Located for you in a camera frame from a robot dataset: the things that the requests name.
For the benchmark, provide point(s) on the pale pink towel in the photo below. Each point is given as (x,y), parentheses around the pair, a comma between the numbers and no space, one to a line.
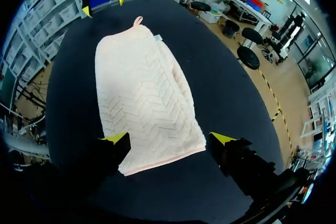
(147,98)

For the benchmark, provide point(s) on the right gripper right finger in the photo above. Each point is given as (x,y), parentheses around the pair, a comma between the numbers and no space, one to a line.
(241,161)

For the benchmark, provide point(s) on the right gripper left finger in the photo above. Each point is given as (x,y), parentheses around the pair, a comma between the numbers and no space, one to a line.
(111,153)

